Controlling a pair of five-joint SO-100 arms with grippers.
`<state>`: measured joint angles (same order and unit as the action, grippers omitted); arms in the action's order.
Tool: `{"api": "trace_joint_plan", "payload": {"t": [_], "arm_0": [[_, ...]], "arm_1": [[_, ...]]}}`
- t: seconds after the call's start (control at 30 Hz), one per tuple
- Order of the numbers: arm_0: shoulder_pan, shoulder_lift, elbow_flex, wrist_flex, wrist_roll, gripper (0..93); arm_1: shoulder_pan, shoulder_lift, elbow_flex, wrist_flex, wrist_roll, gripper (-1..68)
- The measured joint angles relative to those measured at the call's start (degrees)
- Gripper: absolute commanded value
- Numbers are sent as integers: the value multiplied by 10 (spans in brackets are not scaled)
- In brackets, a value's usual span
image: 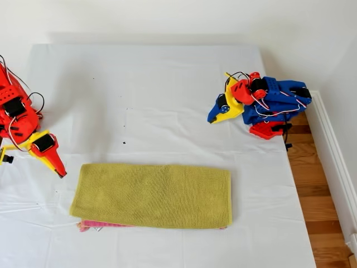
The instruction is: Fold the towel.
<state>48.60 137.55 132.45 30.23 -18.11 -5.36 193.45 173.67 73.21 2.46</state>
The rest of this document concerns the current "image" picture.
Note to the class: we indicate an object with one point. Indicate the red arm's gripper camera board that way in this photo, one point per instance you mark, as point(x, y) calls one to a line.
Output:
point(6, 157)

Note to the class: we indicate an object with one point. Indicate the green towel with pink borders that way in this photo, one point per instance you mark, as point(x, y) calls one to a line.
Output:
point(150, 195)

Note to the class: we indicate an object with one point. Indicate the white plastic table cover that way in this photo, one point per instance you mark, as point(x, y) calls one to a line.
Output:
point(167, 97)

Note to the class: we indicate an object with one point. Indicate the white baseboard trim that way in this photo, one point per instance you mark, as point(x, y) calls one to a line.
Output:
point(329, 134)

